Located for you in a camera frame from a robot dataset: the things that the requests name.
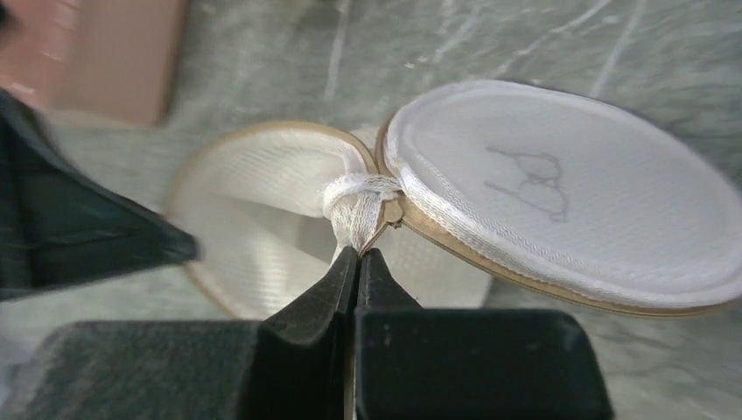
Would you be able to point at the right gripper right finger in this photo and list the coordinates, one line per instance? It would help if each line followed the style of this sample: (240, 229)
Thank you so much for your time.
(417, 363)

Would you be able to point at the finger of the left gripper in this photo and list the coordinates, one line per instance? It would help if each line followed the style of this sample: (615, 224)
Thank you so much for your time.
(61, 229)

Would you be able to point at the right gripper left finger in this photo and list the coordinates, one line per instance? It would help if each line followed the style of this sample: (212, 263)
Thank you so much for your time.
(292, 365)

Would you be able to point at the white mesh laundry bag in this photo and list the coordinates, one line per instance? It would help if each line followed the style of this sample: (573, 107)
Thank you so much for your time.
(559, 193)

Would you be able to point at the pink plastic storage box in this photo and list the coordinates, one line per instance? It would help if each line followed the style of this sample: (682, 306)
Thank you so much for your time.
(104, 63)

